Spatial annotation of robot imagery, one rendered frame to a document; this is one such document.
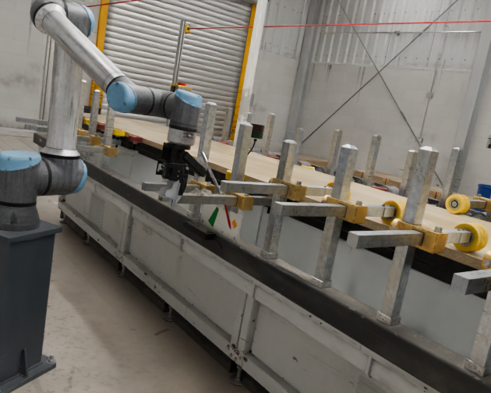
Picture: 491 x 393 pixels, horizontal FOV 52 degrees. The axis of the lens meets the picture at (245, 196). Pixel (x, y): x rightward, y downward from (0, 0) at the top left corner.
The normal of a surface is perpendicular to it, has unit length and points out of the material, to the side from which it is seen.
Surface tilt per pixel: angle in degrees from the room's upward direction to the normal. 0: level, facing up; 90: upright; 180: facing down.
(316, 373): 90
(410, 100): 90
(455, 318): 90
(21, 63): 90
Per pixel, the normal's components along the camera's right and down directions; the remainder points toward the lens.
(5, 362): 0.90, 0.23
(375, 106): -0.79, -0.03
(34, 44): 0.58, 0.25
